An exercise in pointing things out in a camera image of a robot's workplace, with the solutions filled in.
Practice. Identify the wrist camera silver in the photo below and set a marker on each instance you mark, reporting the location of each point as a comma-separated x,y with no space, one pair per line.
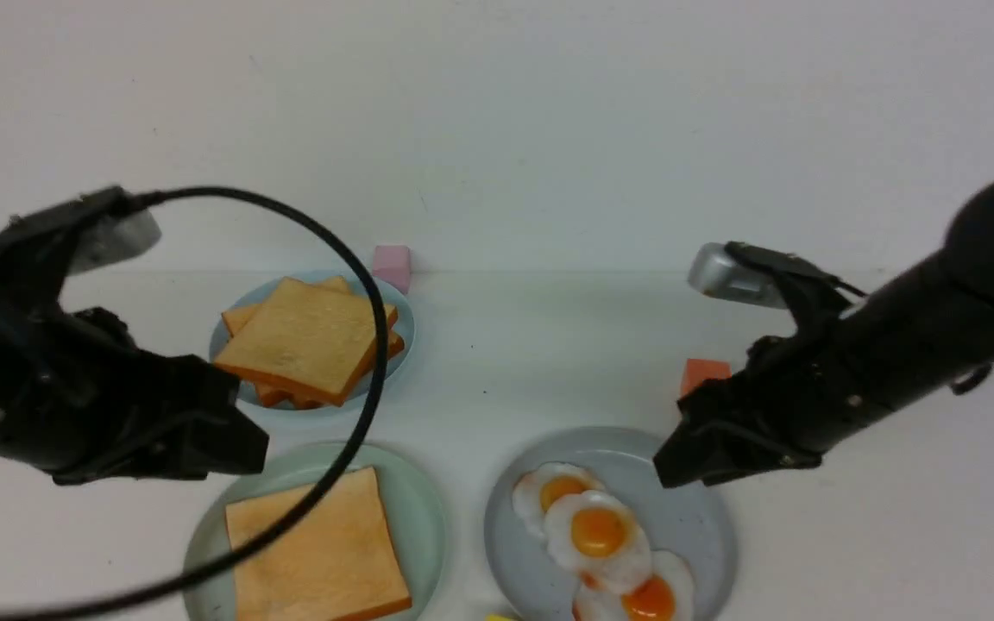
748,274
80,235

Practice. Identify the grey egg plate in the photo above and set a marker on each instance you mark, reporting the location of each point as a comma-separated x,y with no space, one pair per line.
691,521

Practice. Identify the light blue bread plate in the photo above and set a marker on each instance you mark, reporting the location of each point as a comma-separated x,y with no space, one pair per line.
403,324

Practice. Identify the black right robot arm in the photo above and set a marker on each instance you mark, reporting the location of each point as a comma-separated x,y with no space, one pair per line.
851,362

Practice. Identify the toast slice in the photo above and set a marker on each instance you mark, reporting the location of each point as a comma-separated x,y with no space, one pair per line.
305,339
270,396
337,563
235,318

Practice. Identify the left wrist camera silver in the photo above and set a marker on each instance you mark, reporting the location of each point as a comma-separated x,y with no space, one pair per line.
80,235

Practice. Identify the mint green plate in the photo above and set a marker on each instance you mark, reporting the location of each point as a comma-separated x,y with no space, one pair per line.
417,516

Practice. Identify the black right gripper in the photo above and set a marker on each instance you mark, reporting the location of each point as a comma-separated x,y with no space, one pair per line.
789,405

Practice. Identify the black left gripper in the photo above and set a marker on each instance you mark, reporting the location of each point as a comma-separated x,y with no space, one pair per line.
81,402

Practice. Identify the orange foam cube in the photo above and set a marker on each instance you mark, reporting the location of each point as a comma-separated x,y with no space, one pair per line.
696,371

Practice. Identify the fried egg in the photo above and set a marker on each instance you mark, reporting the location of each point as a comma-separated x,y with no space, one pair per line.
535,492
597,539
669,594

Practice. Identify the pink foam cube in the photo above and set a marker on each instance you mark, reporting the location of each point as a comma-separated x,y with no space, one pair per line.
393,264

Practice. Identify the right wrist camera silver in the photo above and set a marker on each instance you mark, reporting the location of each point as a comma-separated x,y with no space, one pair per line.
748,274

